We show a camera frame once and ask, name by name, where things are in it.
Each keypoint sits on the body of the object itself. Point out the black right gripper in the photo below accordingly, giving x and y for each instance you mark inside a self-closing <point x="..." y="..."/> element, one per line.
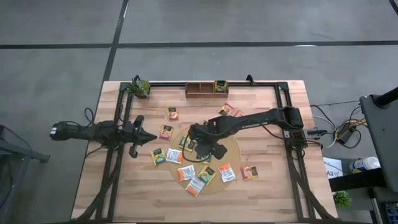
<point x="220" y="151"/>

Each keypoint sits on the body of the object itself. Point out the orange black tea packet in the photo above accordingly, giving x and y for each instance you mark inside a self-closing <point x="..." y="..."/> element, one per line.
<point x="173" y="114"/>
<point x="166" y="132"/>
<point x="226" y="109"/>
<point x="249" y="173"/>

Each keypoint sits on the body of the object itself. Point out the spiky green plant dark pot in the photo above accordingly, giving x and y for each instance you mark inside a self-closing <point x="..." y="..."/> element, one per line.
<point x="139" y="88"/>

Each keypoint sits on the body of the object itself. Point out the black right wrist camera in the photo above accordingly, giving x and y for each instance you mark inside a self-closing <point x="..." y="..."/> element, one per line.
<point x="199" y="135"/>

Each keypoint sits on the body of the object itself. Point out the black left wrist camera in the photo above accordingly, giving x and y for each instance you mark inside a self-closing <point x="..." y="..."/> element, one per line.
<point x="128" y="129"/>

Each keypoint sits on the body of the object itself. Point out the white blue bottle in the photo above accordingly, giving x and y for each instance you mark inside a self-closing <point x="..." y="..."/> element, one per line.
<point x="363" y="165"/>

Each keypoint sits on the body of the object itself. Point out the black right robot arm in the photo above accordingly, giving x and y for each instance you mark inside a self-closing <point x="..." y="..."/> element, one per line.
<point x="258" y="119"/>

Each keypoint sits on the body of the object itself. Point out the grey metal stand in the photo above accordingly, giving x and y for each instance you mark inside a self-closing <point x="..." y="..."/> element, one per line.
<point x="15" y="149"/>

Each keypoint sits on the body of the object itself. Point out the white paper sheet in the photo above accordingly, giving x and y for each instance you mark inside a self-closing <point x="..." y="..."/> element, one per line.
<point x="332" y="168"/>

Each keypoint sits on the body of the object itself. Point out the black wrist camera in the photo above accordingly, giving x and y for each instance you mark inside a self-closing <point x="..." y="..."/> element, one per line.
<point x="128" y="129"/>
<point x="199" y="135"/>

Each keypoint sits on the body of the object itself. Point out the grey metal cart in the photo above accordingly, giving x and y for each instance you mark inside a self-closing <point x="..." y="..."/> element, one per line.
<point x="381" y="140"/>

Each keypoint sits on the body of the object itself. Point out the wooden three-compartment box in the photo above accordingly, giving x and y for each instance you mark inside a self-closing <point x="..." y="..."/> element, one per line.
<point x="199" y="94"/>

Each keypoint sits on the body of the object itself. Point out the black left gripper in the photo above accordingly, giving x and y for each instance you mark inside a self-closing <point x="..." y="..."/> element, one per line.
<point x="134" y="152"/>

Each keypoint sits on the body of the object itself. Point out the yellow green black tea packet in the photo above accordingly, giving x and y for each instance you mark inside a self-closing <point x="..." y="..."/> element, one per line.
<point x="158" y="156"/>
<point x="186" y="143"/>
<point x="221" y="86"/>
<point x="207" y="175"/>
<point x="207" y="160"/>

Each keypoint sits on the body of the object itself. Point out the round woven straw placemat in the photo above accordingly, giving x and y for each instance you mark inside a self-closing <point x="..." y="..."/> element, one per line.
<point x="227" y="155"/>

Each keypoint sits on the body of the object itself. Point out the black power strip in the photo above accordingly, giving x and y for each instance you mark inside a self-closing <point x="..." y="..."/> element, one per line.
<point x="315" y="133"/>

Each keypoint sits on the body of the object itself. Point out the black shelf board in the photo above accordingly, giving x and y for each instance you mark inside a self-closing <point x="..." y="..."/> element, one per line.
<point x="354" y="182"/>

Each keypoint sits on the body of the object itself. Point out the pink orange tea packet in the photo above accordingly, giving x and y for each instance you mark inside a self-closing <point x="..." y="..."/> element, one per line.
<point x="238" y="113"/>

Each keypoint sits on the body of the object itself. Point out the white orange Tazo tea packet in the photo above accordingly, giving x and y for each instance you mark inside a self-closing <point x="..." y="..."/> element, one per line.
<point x="227" y="173"/>
<point x="186" y="173"/>
<point x="196" y="186"/>
<point x="174" y="156"/>

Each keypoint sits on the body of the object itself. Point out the small green potted plant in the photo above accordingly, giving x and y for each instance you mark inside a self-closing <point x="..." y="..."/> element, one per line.
<point x="342" y="199"/>

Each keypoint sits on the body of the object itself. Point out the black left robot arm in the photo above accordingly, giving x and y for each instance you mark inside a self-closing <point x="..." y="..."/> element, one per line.
<point x="87" y="132"/>

